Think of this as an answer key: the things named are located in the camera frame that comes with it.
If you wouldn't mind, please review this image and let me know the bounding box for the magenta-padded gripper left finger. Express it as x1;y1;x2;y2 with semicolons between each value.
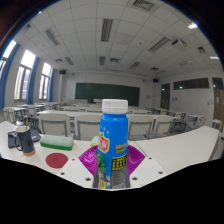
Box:
57;145;101;189

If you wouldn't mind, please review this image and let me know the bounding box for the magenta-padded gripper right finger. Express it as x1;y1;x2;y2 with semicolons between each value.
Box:
127;145;168;189

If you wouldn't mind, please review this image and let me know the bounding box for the blue drink bottle white cap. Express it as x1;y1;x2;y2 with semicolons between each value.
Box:
93;98;130;190

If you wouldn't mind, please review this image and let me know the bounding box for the flat round red coaster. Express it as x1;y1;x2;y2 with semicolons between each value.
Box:
45;152;69;169

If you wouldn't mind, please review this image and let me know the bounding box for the green sponge block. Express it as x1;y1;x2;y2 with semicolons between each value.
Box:
39;133;75;151

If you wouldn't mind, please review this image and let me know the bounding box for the group of white chairs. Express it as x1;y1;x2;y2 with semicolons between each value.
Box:
3;104;224;141

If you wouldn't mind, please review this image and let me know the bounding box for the dark mug with tan base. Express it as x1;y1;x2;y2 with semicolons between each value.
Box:
14;124;37;157

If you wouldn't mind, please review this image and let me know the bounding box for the black notebook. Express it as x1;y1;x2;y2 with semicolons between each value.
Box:
7;128;43;149

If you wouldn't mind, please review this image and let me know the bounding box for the dark classroom door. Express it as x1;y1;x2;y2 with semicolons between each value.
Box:
160;83;171;110

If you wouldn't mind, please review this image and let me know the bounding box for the green chalkboard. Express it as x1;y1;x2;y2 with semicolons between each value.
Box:
74;82;141;107

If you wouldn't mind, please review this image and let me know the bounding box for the blue curtain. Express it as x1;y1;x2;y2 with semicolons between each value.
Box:
27;57;40;105
48;68;55;103
0;52;21;109

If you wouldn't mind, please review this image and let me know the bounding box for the tall classroom window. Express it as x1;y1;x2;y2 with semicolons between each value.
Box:
0;39;18;78
38;62;53;100
13;49;37;101

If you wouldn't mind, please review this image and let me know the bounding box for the group of ceiling lights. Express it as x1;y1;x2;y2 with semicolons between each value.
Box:
21;0;221;76

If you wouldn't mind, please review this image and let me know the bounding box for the dark interior wall window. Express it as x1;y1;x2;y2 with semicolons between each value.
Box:
173;77;210;90

